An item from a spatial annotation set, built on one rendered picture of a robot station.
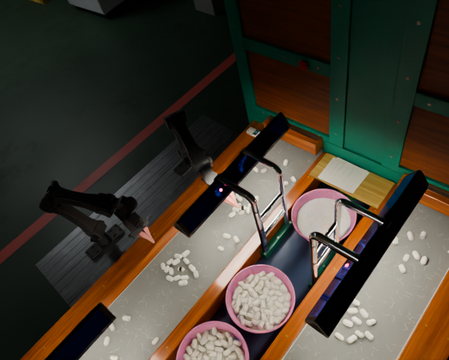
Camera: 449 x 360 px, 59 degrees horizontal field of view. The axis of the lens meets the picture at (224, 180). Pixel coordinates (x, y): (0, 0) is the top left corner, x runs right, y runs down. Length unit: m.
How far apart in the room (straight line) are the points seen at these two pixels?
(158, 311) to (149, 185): 0.72
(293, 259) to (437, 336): 0.58
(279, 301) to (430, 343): 0.52
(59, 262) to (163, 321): 0.68
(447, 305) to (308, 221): 0.59
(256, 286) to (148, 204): 0.73
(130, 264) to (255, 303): 0.57
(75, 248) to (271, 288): 1.00
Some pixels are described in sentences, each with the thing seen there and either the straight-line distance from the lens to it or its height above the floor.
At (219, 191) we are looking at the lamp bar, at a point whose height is 1.08.
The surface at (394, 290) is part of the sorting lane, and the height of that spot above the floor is 0.74.
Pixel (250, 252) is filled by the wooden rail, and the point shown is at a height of 0.76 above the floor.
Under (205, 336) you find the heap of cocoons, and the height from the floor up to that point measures 0.74.
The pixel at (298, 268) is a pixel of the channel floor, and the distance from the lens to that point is 1.71.
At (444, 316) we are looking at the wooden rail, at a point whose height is 0.76.
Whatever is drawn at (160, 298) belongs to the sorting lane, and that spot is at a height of 0.74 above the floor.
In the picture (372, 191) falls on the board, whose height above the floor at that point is 0.78.
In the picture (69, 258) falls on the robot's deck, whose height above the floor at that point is 0.67.
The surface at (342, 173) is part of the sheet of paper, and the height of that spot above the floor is 0.78.
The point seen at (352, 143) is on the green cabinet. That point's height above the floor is 0.89.
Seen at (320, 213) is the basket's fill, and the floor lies 0.74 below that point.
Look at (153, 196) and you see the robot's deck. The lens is 2.06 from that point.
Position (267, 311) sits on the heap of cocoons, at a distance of 1.58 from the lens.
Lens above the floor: 2.23
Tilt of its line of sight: 51 degrees down
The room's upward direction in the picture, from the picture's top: 18 degrees counter-clockwise
